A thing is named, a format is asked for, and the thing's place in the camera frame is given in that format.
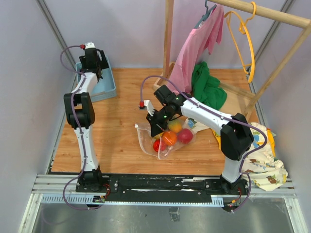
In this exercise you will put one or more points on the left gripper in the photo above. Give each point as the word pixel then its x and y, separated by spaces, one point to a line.
pixel 103 63

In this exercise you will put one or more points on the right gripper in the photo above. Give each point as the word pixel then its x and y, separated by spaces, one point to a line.
pixel 156 127

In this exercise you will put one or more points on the clear zip top bag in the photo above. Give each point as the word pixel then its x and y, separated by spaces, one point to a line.
pixel 146 141

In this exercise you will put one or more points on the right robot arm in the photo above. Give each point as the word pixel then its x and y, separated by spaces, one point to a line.
pixel 234 131

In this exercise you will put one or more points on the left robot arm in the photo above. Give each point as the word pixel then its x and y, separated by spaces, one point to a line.
pixel 80 116

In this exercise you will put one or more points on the orange round fake fruit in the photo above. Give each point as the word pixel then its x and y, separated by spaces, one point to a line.
pixel 169 137

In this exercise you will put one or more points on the green fake fruit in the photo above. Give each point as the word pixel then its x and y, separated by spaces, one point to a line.
pixel 175 126

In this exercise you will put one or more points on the red fake fruit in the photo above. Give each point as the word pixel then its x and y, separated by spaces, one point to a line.
pixel 185 136

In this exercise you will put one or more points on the light blue plastic basket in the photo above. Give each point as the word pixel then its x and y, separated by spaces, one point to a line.
pixel 103 89

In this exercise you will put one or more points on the green cloth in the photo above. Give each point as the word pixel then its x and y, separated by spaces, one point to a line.
pixel 206 88

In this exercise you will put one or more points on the pink shirt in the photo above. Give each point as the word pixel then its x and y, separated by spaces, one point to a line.
pixel 201 38

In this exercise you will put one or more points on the dinosaur print cloth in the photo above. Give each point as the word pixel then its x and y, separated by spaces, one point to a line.
pixel 265 170

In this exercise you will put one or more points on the teal hanger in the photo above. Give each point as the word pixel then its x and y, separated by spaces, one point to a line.
pixel 206 15

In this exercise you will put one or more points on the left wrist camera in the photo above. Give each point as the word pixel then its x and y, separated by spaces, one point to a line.
pixel 89 45

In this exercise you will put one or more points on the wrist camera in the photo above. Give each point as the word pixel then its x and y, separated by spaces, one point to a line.
pixel 147 105
pixel 89 45

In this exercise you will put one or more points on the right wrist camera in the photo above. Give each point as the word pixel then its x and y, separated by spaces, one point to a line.
pixel 147 105

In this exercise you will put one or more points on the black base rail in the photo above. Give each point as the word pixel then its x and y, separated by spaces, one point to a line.
pixel 161 189

